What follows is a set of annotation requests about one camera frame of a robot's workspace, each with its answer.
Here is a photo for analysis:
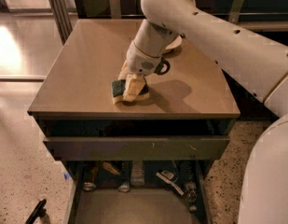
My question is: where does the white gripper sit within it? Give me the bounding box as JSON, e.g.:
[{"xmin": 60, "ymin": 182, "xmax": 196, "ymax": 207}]
[{"xmin": 118, "ymin": 41, "xmax": 171, "ymax": 99}]

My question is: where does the green and yellow sponge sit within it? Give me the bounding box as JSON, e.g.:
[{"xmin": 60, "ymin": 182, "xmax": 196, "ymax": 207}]
[{"xmin": 112, "ymin": 79, "xmax": 150, "ymax": 104}]

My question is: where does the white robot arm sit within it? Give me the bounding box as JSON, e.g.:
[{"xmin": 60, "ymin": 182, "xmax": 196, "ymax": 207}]
[{"xmin": 113, "ymin": 0, "xmax": 288, "ymax": 224}]

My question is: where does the grey drawer cabinet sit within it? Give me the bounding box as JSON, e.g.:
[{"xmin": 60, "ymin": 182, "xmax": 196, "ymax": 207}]
[{"xmin": 28, "ymin": 20, "xmax": 240, "ymax": 174}]

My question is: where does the grey top drawer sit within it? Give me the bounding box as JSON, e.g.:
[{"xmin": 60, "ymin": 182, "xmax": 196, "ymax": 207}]
[{"xmin": 44, "ymin": 136, "xmax": 230, "ymax": 161}]

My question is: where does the pale sponge in drawer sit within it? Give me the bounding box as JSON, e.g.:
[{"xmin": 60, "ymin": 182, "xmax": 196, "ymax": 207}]
[{"xmin": 130, "ymin": 161, "xmax": 144, "ymax": 187}]

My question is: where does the silver can middle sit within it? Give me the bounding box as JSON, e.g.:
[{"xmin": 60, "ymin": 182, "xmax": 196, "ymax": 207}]
[{"xmin": 117, "ymin": 161, "xmax": 132, "ymax": 193}]

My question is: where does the silver can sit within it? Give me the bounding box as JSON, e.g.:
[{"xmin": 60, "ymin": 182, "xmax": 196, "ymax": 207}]
[
  {"xmin": 82, "ymin": 162, "xmax": 98, "ymax": 192},
  {"xmin": 117, "ymin": 161, "xmax": 132, "ymax": 193}
]

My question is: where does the open middle drawer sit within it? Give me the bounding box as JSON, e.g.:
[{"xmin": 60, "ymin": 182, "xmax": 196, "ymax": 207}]
[{"xmin": 65, "ymin": 161, "xmax": 213, "ymax": 224}]

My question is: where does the white bowl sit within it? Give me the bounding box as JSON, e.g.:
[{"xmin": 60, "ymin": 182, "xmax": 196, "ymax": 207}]
[{"xmin": 164, "ymin": 36, "xmax": 182, "ymax": 54}]

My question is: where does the brown snack bag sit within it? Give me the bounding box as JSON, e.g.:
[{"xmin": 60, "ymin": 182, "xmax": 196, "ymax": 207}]
[{"xmin": 103, "ymin": 161, "xmax": 120, "ymax": 175}]

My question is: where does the silver can left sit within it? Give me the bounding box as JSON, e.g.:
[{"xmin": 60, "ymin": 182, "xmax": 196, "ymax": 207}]
[{"xmin": 82, "ymin": 162, "xmax": 98, "ymax": 192}]

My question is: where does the white snack wrapper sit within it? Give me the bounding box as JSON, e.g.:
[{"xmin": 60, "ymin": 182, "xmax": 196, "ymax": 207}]
[{"xmin": 156, "ymin": 170, "xmax": 184, "ymax": 196}]

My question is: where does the clear plastic bottle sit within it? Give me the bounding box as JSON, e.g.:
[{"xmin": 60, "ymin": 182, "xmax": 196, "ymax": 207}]
[{"xmin": 184, "ymin": 174, "xmax": 197, "ymax": 213}]

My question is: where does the black object on floor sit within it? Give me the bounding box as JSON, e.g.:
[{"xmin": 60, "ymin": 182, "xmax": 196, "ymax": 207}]
[{"xmin": 24, "ymin": 199, "xmax": 47, "ymax": 224}]

